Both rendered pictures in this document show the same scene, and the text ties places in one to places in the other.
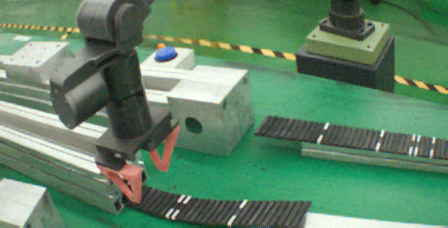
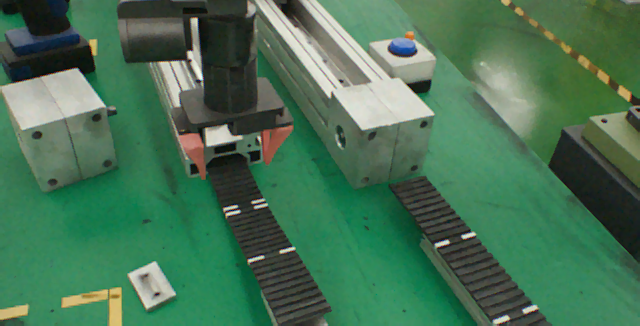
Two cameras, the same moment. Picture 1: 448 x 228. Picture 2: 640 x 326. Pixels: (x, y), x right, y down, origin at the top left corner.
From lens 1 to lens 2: 31 cm
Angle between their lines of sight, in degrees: 28
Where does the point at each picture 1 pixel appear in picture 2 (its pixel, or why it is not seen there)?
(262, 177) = (355, 236)
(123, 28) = not seen: outside the picture
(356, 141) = (480, 285)
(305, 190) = (374, 289)
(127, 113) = (214, 82)
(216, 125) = (355, 151)
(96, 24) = not seen: outside the picture
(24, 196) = (70, 100)
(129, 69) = (226, 36)
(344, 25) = not seen: outside the picture
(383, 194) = not seen: outside the picture
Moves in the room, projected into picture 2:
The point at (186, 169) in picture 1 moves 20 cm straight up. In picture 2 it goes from (305, 175) to (313, 34)
